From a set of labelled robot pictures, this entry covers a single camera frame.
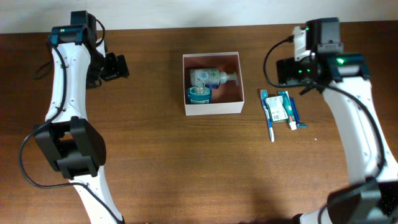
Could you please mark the clear pump soap bottle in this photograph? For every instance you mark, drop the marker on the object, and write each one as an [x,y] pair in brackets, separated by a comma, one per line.
[211,77]

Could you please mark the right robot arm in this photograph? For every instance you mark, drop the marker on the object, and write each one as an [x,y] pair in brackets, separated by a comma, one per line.
[320,63]

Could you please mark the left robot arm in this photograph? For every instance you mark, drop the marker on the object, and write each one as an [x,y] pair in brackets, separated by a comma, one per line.
[71,145]

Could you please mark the green white soap bar pack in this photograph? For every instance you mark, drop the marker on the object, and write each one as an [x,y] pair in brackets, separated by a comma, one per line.
[276,109]

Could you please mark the blue white toothbrush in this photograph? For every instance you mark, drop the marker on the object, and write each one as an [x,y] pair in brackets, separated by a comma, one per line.
[263,95]

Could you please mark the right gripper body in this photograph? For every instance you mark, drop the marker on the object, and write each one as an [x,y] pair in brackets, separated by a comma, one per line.
[296,71]

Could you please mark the green toothpaste tube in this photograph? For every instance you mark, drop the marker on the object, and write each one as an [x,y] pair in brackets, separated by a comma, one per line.
[288,107]

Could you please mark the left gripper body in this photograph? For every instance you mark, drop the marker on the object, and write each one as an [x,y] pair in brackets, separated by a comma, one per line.
[109,70]

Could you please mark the blue disposable razor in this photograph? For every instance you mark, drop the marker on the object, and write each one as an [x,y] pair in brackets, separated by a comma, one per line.
[296,114]

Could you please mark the teal mouthwash bottle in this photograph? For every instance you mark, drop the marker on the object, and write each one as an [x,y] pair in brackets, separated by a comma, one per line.
[199,93]

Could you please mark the pink cardboard box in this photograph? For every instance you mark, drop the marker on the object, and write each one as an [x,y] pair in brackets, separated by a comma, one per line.
[228,98]

